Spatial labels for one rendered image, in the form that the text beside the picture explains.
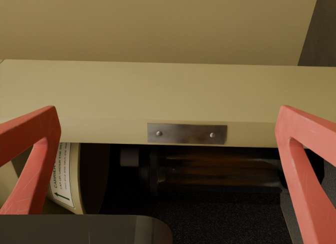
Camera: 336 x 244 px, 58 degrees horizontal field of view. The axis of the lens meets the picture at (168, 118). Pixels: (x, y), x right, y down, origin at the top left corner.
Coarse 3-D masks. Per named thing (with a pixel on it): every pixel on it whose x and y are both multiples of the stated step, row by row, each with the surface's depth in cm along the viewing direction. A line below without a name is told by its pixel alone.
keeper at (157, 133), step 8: (152, 128) 27; (160, 128) 27; (168, 128) 27; (176, 128) 27; (184, 128) 27; (192, 128) 27; (200, 128) 27; (208, 128) 27; (216, 128) 27; (224, 128) 27; (152, 136) 27; (160, 136) 27; (168, 136) 27; (176, 136) 27; (184, 136) 27; (192, 136) 27; (200, 136) 27; (208, 136) 27; (216, 136) 27; (224, 136) 27
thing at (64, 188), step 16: (64, 144) 35; (80, 144) 34; (96, 144) 50; (64, 160) 35; (80, 160) 49; (96, 160) 50; (64, 176) 35; (80, 176) 48; (96, 176) 49; (48, 192) 37; (64, 192) 36; (80, 192) 35; (96, 192) 47; (80, 208) 36; (96, 208) 44
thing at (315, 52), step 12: (324, 0) 55; (324, 12) 55; (312, 24) 60; (324, 24) 55; (312, 36) 60; (324, 36) 55; (312, 48) 59; (324, 48) 55; (300, 60) 65; (312, 60) 59; (324, 60) 55
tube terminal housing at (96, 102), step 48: (0, 96) 29; (48, 96) 29; (96, 96) 29; (144, 96) 29; (192, 96) 29; (240, 96) 29; (288, 96) 30; (192, 144) 28; (240, 144) 28; (0, 192) 33
